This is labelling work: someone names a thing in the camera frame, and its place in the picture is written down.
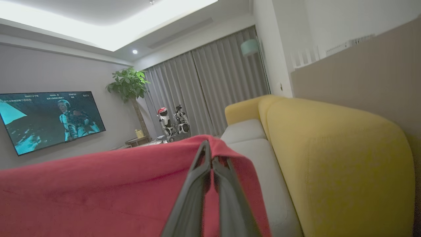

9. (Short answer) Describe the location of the small grey sofa seat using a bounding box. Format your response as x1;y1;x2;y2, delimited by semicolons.
220;118;267;145

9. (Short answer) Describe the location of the green leafy indoor tree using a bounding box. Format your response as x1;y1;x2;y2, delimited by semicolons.
106;67;152;139

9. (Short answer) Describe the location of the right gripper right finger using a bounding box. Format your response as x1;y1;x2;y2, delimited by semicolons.
212;157;262;237

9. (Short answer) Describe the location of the black and white robot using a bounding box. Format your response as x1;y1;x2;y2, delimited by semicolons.
173;104;191;135

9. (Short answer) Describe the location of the low wooden side table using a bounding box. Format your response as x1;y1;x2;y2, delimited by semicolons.
125;136;152;148

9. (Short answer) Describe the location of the large grey sofa seat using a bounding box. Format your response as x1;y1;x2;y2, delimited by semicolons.
227;138;305;237

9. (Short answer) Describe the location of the grey pleated curtain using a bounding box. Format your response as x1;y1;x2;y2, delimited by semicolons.
191;25;271;136
143;50;216;137

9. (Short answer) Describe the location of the white balustrade railing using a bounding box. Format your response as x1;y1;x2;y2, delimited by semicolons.
291;34;376;69

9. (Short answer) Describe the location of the wall-mounted flat television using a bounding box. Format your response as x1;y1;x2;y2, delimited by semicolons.
0;91;107;156

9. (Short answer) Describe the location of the red white-striped jersey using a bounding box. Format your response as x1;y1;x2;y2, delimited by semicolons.
0;134;272;237

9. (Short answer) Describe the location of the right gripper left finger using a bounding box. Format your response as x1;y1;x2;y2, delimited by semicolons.
161;140;211;237

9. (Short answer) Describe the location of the yellow sofa back cushion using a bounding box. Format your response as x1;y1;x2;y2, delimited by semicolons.
225;95;286;140
266;97;416;237

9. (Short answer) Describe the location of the white robot with red helmet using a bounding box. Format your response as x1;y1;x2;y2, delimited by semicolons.
157;107;175;137

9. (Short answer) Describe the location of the teal lamp shade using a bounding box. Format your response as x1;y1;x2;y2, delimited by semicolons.
240;39;261;57

